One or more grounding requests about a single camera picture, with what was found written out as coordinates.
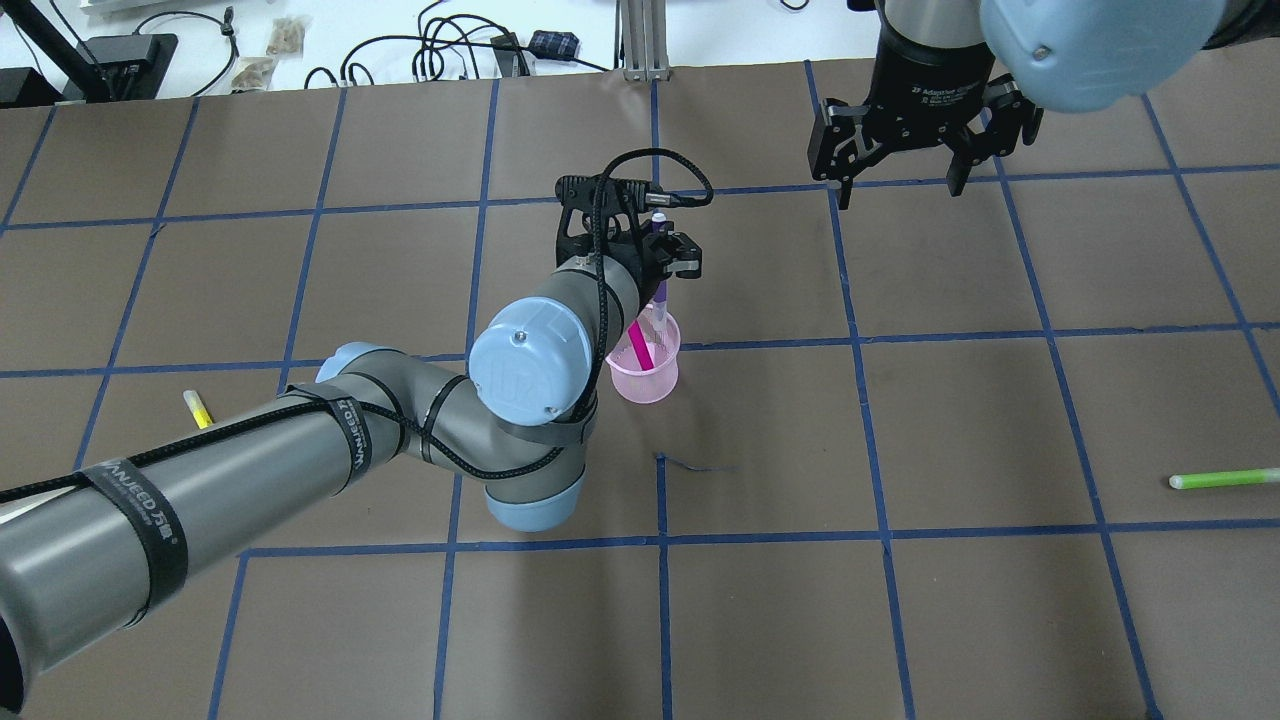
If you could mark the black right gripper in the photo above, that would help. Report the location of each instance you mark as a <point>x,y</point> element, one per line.
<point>928,88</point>

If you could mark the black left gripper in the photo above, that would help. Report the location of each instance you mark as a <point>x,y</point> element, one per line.
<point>646,262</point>

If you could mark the purple pen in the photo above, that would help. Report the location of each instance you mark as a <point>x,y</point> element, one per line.
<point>660,290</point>

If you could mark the pink pen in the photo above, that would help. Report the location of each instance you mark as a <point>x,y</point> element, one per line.
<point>639,344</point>

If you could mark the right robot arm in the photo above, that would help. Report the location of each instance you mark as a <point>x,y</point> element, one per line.
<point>1078,56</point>

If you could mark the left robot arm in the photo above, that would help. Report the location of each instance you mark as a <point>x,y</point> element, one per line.
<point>115,541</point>

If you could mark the pink mesh cup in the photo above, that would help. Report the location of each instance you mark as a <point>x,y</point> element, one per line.
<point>647,379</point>

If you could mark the blue usb hub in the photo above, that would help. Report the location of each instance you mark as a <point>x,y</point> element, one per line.
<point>554,45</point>

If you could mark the brown paper table mat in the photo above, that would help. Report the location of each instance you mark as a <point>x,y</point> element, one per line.
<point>915,464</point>

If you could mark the snack bag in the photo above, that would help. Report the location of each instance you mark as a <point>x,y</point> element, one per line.
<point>287,37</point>
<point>251,74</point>

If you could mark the green highlighter pen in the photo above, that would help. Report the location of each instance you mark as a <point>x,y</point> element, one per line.
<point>1224,479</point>

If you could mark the yellow highlighter pen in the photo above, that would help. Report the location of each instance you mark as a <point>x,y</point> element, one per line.
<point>197,408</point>

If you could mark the aluminium frame post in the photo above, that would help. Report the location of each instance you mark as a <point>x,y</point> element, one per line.
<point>642,49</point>

